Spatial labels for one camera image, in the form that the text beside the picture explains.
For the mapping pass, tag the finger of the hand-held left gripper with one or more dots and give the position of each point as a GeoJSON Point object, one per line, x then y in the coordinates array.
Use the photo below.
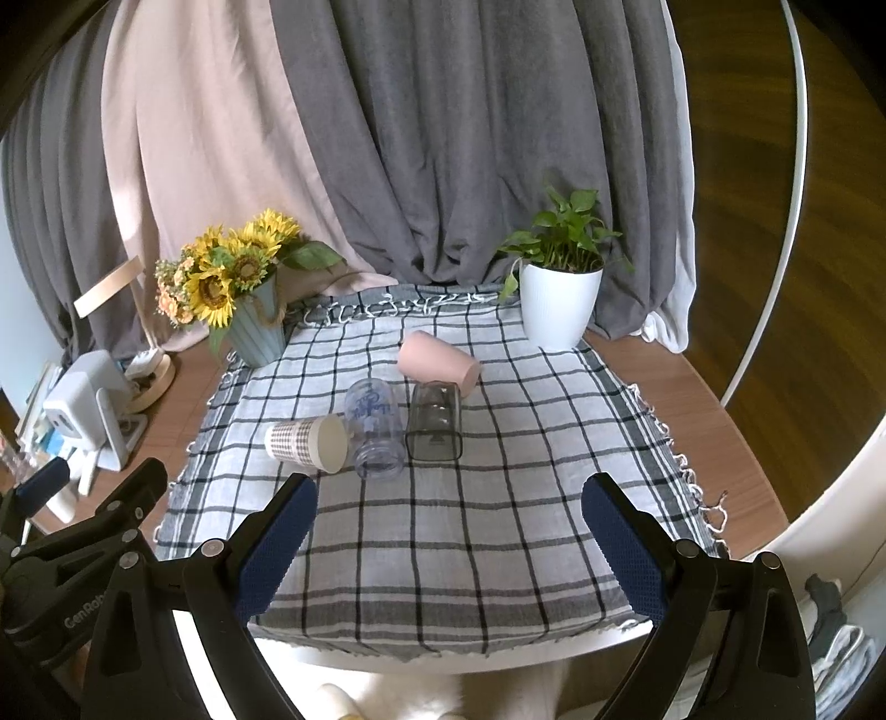
{"type": "Point", "coordinates": [41, 484]}
{"type": "Point", "coordinates": [118, 509]}

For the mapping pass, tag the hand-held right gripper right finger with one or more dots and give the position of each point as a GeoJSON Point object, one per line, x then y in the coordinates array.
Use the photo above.
{"type": "Point", "coordinates": [623, 547]}

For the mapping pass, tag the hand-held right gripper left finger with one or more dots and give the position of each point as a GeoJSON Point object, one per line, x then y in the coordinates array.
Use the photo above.
{"type": "Point", "coordinates": [277, 547]}

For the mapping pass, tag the checkered paper cup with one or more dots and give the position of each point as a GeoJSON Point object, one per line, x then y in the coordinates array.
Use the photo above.
{"type": "Point", "coordinates": [297, 441]}

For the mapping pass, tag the clear cup with blue print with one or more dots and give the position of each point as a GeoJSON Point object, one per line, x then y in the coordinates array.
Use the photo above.
{"type": "Point", "coordinates": [375, 443]}

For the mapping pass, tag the smoky grey transparent cup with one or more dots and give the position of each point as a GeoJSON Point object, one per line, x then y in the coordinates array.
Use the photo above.
{"type": "Point", "coordinates": [433, 429]}

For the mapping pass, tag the pink cup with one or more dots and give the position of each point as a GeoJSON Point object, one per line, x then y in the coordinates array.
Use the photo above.
{"type": "Point", "coordinates": [436, 363]}

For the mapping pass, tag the stack of books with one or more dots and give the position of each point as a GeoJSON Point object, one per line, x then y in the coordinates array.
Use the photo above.
{"type": "Point", "coordinates": [38, 415]}

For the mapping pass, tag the white desktop device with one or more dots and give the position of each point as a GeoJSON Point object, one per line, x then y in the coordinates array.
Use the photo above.
{"type": "Point", "coordinates": [90, 401]}

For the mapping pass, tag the wooden desk lamp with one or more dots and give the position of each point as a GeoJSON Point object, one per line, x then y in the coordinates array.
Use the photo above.
{"type": "Point", "coordinates": [156, 377]}

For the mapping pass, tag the white power strip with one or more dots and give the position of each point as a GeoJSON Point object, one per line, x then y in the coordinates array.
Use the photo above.
{"type": "Point", "coordinates": [142, 361]}

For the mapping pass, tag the checkered grey white tablecloth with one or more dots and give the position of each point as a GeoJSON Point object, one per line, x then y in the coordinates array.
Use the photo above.
{"type": "Point", "coordinates": [450, 540]}

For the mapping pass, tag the dark grey garment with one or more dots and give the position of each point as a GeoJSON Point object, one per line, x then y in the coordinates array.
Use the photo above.
{"type": "Point", "coordinates": [824, 609]}

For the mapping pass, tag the blue ribbed vase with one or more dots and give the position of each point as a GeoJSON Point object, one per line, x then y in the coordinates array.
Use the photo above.
{"type": "Point", "coordinates": [259, 336]}

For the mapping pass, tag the sunflower bouquet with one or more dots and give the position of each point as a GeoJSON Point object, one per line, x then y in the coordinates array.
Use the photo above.
{"type": "Point", "coordinates": [214, 291]}

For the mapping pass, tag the white ribbed plant pot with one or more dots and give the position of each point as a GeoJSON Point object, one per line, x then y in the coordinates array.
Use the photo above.
{"type": "Point", "coordinates": [557, 308]}

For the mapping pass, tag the light folded cloth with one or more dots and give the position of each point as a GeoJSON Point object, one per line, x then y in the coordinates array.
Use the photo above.
{"type": "Point", "coordinates": [848, 671]}

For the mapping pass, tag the green pothos plant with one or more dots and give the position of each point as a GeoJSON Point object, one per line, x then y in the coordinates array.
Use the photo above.
{"type": "Point", "coordinates": [561, 239]}

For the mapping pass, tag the pink curtain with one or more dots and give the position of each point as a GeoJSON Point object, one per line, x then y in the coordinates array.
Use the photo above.
{"type": "Point", "coordinates": [207, 138]}

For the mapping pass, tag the grey curtain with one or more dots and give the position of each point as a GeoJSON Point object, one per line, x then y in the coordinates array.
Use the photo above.
{"type": "Point", "coordinates": [484, 138]}

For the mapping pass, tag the white hoop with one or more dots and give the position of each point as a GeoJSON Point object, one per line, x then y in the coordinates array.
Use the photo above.
{"type": "Point", "coordinates": [803, 138]}

